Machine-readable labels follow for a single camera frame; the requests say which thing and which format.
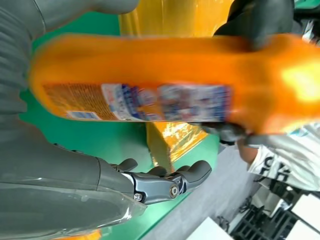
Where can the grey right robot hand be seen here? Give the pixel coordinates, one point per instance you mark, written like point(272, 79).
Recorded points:
point(50, 185)

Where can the black frame structure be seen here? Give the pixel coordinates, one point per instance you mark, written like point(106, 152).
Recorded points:
point(260, 222)

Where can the person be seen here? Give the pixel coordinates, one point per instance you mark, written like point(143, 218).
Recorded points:
point(295, 162)

